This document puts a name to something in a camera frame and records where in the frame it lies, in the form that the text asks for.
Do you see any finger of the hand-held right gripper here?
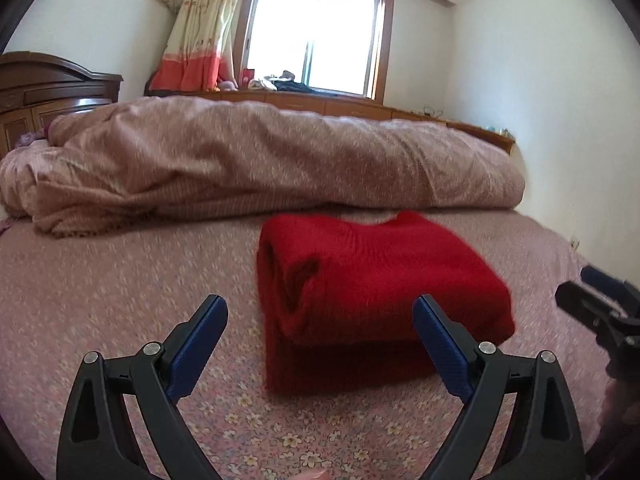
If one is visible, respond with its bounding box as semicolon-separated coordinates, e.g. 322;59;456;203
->
555;280;632;347
580;265;640;311

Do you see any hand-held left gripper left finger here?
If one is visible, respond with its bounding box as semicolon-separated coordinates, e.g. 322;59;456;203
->
56;294;229;480

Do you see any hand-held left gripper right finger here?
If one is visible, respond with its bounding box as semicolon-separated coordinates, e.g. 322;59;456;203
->
411;294;587;480

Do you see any red knit sweater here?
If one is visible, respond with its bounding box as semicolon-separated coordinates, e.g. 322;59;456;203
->
256;211;517;397

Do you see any dark clothes pile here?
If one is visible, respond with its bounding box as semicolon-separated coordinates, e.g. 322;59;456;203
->
274;70;322;95

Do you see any person's right hand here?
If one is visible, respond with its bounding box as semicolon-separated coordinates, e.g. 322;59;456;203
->
600;380;640;463

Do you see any pink floral bed sheet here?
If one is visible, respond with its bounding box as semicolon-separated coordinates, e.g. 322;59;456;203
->
0;202;616;480

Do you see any pink quilt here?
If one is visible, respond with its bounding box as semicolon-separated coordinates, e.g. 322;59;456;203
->
0;96;526;238

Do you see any wooden window cabinet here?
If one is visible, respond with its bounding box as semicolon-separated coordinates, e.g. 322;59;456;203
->
200;87;516;156

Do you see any purple cloth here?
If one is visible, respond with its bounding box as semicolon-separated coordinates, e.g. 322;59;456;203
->
14;129;52;150

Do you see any wooden headboard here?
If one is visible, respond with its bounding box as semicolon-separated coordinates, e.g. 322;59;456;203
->
0;51;124;161

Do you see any cream and red curtain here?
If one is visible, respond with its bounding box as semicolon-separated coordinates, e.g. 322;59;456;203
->
145;0;248;96

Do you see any wooden framed window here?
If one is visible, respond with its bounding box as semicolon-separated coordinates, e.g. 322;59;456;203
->
235;0;396;103

